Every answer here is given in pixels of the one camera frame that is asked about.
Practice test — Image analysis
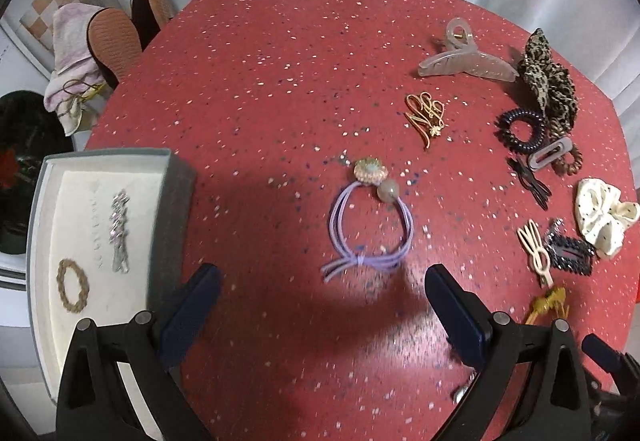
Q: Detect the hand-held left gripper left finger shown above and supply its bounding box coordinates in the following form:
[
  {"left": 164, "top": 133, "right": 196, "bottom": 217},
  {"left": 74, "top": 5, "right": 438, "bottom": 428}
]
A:
[{"left": 55, "top": 263, "right": 223, "bottom": 441}]

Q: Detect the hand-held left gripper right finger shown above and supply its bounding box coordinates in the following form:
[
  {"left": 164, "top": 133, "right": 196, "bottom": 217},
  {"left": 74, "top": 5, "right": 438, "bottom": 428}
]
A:
[{"left": 424, "top": 263, "right": 593, "bottom": 441}]

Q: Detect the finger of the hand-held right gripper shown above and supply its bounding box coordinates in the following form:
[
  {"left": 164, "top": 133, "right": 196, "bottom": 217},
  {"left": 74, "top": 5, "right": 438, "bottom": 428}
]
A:
[{"left": 581, "top": 333, "right": 626, "bottom": 372}]

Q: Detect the black rhinestone snap clip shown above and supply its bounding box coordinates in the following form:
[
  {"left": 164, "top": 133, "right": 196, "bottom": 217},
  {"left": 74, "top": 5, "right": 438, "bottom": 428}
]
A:
[{"left": 542, "top": 218, "right": 598, "bottom": 277}]

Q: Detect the white polka dot scrunchie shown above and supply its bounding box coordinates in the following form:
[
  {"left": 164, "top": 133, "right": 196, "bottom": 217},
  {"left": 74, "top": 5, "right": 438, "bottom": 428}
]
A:
[{"left": 575, "top": 178, "right": 640, "bottom": 258}]

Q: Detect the grey tray with white lining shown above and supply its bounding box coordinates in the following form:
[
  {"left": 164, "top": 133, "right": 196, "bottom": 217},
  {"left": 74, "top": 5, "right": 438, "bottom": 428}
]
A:
[{"left": 27, "top": 148, "right": 198, "bottom": 439}]

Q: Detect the purple beaded hair tie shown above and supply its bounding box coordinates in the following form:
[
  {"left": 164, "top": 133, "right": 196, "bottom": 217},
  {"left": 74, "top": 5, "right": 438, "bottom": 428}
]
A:
[{"left": 321, "top": 158, "right": 415, "bottom": 283}]

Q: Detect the yellow hair clip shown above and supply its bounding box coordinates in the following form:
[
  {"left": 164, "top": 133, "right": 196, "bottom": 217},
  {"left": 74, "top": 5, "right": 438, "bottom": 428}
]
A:
[{"left": 522, "top": 286, "right": 571, "bottom": 326}]

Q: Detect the small silver hair clip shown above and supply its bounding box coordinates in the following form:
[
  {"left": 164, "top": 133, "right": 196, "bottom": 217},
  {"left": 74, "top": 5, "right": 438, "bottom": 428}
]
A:
[{"left": 451, "top": 371, "right": 478, "bottom": 404}]

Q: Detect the cream bunny hair clip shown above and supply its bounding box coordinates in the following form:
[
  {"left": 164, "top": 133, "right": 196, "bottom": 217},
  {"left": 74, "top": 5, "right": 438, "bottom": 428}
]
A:
[{"left": 516, "top": 220, "right": 555, "bottom": 287}]

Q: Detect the silver rhinestone hair clip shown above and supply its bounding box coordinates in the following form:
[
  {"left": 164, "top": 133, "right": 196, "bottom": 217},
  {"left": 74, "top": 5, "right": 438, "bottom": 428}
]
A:
[{"left": 107, "top": 190, "right": 132, "bottom": 273}]

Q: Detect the small black claw clip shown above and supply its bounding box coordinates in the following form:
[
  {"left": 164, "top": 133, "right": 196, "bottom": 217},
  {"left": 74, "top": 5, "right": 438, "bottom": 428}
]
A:
[{"left": 506, "top": 156, "right": 552, "bottom": 211}]

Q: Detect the grey rectangular hair clip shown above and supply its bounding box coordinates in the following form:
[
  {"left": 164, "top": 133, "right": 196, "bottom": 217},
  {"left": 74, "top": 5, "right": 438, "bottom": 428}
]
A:
[{"left": 529, "top": 137, "right": 573, "bottom": 171}]

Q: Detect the white washing machine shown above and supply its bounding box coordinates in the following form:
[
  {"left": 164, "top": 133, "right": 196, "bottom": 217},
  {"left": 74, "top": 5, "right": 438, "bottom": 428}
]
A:
[{"left": 0, "top": 11, "right": 88, "bottom": 292}]

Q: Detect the yellow thin hanger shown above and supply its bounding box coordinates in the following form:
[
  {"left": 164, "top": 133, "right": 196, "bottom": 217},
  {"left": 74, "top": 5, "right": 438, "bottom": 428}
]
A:
[{"left": 60, "top": 78, "right": 108, "bottom": 119}]

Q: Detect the translucent claw hair clip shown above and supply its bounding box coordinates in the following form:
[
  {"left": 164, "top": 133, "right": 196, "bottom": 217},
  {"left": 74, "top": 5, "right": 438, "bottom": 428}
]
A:
[{"left": 417, "top": 18, "right": 521, "bottom": 84}]

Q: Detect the leopard print scrunchie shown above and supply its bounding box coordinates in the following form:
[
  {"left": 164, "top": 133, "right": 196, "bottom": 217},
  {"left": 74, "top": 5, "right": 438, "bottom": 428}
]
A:
[{"left": 516, "top": 28, "right": 581, "bottom": 134}]

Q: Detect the brown slipper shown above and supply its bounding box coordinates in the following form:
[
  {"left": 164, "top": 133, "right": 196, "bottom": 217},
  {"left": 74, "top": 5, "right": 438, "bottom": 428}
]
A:
[
  {"left": 86, "top": 7, "right": 142, "bottom": 89},
  {"left": 130, "top": 0, "right": 176, "bottom": 47}
]

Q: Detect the pale pink towel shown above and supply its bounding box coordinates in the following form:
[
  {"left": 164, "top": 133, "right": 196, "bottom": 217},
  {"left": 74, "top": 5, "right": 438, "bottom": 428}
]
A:
[{"left": 44, "top": 4, "right": 108, "bottom": 137}]

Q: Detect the beige braided hair tie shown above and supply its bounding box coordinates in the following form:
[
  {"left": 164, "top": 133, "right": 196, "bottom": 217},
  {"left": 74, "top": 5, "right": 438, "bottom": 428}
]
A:
[{"left": 56, "top": 258, "right": 90, "bottom": 313}]

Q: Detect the brown spiral hair tie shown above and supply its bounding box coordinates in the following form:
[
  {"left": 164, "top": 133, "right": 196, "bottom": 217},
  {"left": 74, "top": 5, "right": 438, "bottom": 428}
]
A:
[{"left": 547, "top": 121, "right": 585, "bottom": 176}]

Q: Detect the black spiral hair tie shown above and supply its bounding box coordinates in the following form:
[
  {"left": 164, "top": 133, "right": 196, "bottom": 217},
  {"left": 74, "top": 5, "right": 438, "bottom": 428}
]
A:
[{"left": 495, "top": 108, "right": 548, "bottom": 154}]

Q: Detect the gold wire hair clip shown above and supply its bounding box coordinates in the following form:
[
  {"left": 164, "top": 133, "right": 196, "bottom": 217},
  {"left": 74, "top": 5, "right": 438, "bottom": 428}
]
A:
[{"left": 404, "top": 92, "right": 447, "bottom": 151}]

